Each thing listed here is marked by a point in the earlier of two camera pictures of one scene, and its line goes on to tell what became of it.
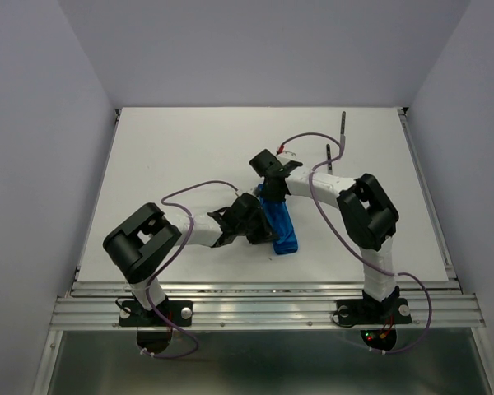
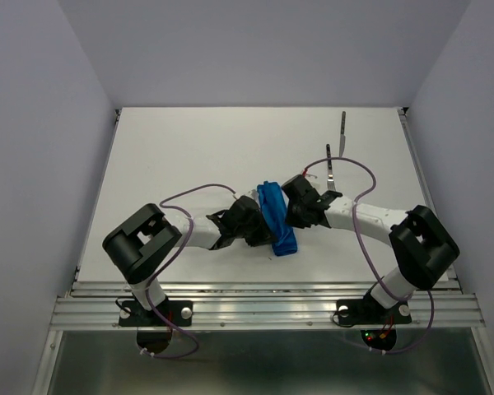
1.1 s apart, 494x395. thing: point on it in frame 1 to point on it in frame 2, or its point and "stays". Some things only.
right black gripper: x=268 y=195 to x=295 y=222
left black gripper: x=264 y=234 stays
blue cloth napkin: x=280 y=218 stays
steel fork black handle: x=329 y=159 stays
